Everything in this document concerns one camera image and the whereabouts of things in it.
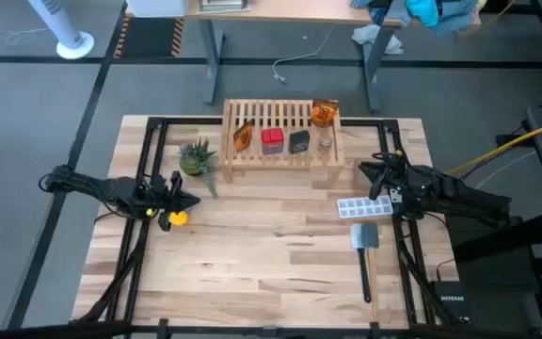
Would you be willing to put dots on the black hazard striped mat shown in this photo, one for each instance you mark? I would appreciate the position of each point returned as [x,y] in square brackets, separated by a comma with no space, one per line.
[148,37]

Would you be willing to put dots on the red-lid paprika tin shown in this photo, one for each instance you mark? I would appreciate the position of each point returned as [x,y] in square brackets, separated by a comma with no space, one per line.
[272,139]

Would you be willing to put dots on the pile of blue clothes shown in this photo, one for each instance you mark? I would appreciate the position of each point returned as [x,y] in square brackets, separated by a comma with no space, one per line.
[421,14]

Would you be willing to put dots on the white crumpled cloth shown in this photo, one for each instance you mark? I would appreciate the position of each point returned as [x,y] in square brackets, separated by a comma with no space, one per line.
[374,37]

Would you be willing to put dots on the black Netgear router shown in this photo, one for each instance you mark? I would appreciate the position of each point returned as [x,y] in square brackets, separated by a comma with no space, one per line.
[454,301]

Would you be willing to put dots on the black aluminium table frame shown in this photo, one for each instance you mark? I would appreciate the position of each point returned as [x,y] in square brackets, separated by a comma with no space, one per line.
[155,141]

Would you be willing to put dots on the potted green succulent plant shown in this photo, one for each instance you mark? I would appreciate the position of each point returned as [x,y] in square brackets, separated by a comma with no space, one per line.
[196,160]

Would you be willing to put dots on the stack of books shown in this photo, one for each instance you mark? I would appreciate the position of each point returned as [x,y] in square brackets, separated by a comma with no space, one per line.
[224,5]

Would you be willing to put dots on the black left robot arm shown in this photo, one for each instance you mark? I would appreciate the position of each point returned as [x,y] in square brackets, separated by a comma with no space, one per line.
[111,188]

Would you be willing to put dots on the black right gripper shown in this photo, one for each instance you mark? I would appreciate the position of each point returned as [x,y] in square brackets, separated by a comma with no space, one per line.
[403,181]

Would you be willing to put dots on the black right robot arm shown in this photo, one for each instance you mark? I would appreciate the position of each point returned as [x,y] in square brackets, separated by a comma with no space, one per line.
[464,198]

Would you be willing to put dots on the slatted wooden shelf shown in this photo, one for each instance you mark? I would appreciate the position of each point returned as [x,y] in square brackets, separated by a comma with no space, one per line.
[275,162]

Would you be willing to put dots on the small cardboard box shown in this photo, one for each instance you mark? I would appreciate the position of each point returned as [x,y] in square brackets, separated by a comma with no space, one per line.
[361,184]

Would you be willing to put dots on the wooden desk grey legs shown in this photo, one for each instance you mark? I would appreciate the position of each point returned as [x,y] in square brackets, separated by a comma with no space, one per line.
[299,11]

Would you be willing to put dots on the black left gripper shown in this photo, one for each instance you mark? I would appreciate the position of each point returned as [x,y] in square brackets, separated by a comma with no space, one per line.
[165,198]

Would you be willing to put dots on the white ice cube tray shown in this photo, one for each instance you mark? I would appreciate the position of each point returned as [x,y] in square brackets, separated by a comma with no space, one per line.
[365,207]

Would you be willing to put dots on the brown spice pouch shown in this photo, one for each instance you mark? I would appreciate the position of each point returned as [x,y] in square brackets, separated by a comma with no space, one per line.
[243,136]

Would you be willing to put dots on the green black pepper tin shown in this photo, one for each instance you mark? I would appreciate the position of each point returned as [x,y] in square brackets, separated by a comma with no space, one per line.
[299,141]

